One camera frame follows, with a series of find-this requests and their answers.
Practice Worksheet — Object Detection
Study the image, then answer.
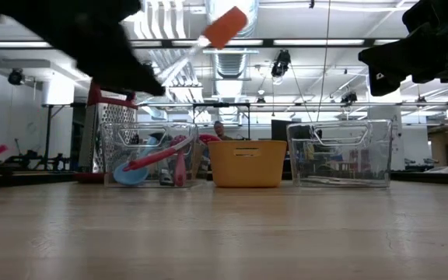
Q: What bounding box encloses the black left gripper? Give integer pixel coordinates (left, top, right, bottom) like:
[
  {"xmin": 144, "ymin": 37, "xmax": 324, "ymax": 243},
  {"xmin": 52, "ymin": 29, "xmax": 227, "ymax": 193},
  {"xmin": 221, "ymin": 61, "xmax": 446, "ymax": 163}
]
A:
[{"xmin": 52, "ymin": 0, "xmax": 166, "ymax": 97}]

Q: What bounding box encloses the clear plastic bin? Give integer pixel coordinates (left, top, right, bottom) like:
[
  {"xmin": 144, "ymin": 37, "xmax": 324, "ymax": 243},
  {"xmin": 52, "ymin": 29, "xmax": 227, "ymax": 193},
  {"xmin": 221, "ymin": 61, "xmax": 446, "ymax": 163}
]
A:
[
  {"xmin": 100, "ymin": 121, "xmax": 201, "ymax": 190},
  {"xmin": 285, "ymin": 118, "xmax": 394, "ymax": 190}
]

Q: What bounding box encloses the blue silicone spoon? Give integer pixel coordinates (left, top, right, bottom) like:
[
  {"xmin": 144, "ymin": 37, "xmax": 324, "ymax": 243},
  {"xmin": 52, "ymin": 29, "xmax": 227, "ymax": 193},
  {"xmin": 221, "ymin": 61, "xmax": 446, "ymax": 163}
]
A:
[{"xmin": 113, "ymin": 134, "xmax": 161, "ymax": 187}]

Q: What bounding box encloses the red silicone slotted spatula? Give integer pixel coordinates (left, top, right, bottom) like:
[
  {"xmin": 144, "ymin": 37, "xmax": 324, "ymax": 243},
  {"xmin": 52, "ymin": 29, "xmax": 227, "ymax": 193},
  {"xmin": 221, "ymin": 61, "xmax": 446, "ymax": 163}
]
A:
[{"xmin": 172, "ymin": 135, "xmax": 189, "ymax": 188}]

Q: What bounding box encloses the orange spatula clear handle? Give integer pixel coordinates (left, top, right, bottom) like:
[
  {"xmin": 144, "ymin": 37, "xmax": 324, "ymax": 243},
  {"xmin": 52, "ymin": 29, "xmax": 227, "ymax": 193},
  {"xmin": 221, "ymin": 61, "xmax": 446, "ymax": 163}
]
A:
[{"xmin": 157, "ymin": 5, "xmax": 249, "ymax": 89}]

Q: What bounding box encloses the black ceiling spotlight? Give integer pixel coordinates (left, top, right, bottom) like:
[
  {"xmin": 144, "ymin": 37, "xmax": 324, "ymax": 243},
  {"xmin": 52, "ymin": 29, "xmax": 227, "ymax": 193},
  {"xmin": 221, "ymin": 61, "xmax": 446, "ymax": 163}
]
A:
[
  {"xmin": 340, "ymin": 90, "xmax": 359, "ymax": 107},
  {"xmin": 7, "ymin": 68, "xmax": 26, "ymax": 86}
]

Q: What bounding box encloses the red steel box grater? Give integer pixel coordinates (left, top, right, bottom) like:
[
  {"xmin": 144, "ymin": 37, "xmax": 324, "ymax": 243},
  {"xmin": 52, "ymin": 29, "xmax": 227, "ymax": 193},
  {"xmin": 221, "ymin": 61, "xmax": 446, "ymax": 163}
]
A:
[{"xmin": 76, "ymin": 80, "xmax": 139, "ymax": 184}]

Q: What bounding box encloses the person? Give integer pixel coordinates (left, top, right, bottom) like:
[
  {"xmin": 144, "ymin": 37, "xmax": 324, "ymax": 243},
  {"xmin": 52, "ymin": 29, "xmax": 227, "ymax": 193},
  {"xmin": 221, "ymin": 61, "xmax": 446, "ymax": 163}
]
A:
[{"xmin": 212, "ymin": 120, "xmax": 233, "ymax": 142}]

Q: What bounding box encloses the black background equipment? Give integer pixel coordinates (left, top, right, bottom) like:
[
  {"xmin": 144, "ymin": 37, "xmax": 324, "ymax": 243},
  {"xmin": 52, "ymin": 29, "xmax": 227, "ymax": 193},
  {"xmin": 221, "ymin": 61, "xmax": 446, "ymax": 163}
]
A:
[{"xmin": 2, "ymin": 149, "xmax": 72, "ymax": 173}]

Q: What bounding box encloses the black background monitor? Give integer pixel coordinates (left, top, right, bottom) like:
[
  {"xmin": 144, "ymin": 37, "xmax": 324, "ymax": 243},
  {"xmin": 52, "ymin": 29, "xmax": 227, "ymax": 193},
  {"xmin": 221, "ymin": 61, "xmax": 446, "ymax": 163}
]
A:
[{"xmin": 270, "ymin": 119, "xmax": 289, "ymax": 142}]

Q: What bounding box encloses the orange plastic bin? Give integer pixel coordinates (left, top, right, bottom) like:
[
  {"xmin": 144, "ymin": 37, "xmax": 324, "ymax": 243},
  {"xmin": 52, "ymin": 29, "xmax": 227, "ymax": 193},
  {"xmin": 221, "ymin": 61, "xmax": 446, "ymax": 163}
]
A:
[{"xmin": 207, "ymin": 139, "xmax": 289, "ymax": 189}]

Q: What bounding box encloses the silver ceiling air duct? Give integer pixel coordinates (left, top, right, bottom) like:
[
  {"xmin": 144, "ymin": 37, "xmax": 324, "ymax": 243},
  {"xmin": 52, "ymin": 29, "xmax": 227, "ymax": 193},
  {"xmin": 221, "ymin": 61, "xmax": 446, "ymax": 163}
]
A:
[{"xmin": 204, "ymin": 0, "xmax": 260, "ymax": 79}]

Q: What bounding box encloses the black overhead camera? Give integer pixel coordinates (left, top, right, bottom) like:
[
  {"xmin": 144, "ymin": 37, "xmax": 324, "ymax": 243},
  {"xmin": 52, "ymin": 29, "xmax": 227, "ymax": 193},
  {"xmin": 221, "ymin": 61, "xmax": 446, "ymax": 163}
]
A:
[{"xmin": 270, "ymin": 49, "xmax": 292, "ymax": 79}]

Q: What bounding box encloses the black overhead frame beam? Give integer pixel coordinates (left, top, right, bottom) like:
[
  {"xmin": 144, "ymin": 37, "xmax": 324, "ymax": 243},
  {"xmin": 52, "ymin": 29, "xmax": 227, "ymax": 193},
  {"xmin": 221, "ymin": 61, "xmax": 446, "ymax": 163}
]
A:
[{"xmin": 0, "ymin": 37, "xmax": 404, "ymax": 49}]

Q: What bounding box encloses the black aluminium table frame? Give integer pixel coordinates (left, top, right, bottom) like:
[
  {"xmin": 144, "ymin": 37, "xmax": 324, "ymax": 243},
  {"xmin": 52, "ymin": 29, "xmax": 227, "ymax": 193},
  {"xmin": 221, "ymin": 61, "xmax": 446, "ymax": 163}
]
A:
[{"xmin": 0, "ymin": 170, "xmax": 448, "ymax": 188}]

